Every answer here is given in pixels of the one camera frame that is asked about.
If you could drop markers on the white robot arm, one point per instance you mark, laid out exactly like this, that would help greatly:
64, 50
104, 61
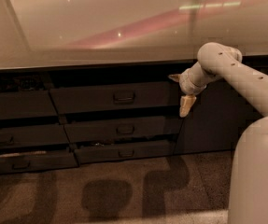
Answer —
248, 202

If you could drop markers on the dark drawer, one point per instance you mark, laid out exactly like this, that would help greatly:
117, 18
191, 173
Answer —
121, 128
136, 150
115, 97
25, 104
38, 162
32, 136

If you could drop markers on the dark cabinet door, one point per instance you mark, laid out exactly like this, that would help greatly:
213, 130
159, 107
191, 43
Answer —
216, 120

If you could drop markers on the items in left drawer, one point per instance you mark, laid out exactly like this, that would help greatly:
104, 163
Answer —
21, 83

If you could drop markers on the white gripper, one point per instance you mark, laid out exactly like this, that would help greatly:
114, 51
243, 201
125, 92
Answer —
188, 83

